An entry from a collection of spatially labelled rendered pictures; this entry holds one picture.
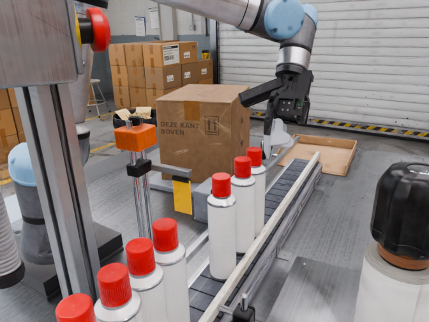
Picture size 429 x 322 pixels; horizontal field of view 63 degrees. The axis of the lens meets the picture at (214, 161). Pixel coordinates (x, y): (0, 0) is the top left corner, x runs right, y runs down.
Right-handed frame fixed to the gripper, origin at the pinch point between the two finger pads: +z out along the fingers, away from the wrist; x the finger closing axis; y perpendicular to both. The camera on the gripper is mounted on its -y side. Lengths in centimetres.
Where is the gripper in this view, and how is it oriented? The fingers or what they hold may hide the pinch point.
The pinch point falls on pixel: (266, 153)
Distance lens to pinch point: 81.1
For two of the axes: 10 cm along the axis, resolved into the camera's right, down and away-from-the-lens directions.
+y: 8.9, 1.5, -4.4
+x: 4.1, 1.8, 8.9
